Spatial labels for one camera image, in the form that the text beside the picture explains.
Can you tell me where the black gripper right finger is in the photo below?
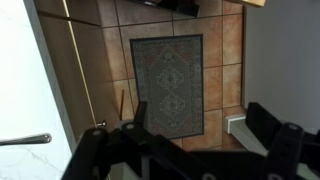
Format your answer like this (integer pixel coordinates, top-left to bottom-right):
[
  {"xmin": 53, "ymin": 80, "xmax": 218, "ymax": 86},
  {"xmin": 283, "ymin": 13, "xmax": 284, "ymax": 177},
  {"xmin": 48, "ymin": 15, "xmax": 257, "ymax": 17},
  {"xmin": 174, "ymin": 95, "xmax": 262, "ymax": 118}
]
[{"xmin": 263, "ymin": 123, "xmax": 304, "ymax": 180}]

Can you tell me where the silver drawer handle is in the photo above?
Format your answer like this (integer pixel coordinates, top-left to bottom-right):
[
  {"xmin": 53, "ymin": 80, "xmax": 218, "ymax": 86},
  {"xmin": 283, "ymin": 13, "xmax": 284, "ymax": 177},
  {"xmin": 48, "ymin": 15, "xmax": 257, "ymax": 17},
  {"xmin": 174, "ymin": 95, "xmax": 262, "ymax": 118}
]
[{"xmin": 0, "ymin": 133, "xmax": 52, "ymax": 146}]

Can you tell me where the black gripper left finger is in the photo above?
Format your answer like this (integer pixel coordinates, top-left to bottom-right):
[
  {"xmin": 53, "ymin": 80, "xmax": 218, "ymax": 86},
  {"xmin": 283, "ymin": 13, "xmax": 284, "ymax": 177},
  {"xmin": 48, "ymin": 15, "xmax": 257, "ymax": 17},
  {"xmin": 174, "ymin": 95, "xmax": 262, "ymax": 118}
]
[{"xmin": 61, "ymin": 128, "xmax": 109, "ymax": 180}]

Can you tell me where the dark patterned floor rug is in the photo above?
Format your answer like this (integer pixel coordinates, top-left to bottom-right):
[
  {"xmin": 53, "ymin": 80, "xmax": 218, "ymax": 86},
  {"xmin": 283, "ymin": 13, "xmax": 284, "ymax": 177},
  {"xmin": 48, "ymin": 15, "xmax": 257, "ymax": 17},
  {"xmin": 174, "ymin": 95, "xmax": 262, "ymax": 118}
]
[{"xmin": 130, "ymin": 34, "xmax": 204, "ymax": 139}]

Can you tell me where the wooden base cabinet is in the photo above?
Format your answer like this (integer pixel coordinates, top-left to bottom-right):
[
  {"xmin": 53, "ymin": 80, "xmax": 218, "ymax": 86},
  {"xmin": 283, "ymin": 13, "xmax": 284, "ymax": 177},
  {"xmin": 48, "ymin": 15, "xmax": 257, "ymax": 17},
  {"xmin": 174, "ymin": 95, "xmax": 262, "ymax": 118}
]
[{"xmin": 33, "ymin": 0, "xmax": 118, "ymax": 138}]

